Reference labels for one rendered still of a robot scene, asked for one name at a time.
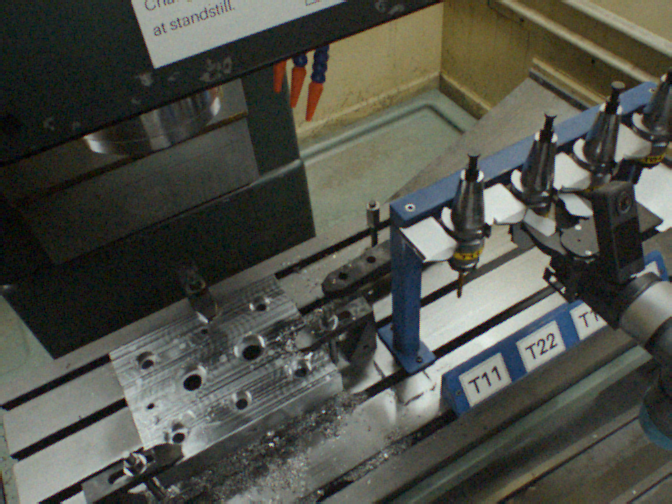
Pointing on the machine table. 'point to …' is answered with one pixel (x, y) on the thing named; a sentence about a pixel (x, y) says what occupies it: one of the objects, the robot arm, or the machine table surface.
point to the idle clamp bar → (378, 261)
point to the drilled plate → (265, 414)
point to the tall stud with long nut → (373, 220)
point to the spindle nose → (157, 126)
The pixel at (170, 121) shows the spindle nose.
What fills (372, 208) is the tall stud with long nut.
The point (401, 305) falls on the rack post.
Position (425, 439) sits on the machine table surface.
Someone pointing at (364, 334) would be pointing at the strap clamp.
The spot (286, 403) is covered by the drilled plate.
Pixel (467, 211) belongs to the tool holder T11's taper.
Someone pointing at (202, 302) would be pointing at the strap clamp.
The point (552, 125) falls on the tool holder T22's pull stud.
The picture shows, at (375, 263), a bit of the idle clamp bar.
